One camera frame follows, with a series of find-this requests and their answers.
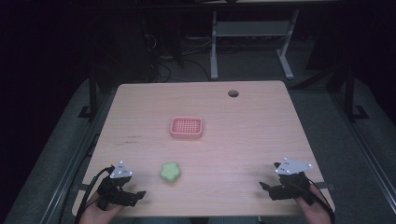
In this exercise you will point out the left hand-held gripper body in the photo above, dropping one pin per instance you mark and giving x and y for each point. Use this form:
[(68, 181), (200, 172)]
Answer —
[(116, 186)]

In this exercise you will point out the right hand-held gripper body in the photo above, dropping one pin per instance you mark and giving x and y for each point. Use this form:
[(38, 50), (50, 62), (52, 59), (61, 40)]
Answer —
[(291, 183)]

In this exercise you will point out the green flower-shaped soap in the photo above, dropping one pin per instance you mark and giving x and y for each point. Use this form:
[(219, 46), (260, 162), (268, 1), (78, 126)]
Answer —
[(170, 172)]

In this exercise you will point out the pink soap dish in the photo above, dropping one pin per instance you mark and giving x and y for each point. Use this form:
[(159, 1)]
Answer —
[(186, 127)]

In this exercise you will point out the person's left hand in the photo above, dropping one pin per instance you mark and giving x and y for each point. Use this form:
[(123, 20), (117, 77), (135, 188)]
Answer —
[(96, 215)]

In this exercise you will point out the person's right hand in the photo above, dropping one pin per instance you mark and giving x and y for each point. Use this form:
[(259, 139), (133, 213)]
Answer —
[(313, 211)]

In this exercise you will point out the black metal stand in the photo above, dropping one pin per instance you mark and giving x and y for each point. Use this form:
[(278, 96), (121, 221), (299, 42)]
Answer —
[(350, 93), (92, 93)]

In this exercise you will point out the grey metal rail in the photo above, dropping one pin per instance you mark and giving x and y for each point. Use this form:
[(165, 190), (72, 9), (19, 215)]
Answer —
[(74, 161), (364, 146)]

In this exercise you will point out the white metal desk frame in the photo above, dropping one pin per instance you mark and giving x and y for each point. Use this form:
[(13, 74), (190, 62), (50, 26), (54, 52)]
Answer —
[(252, 28)]

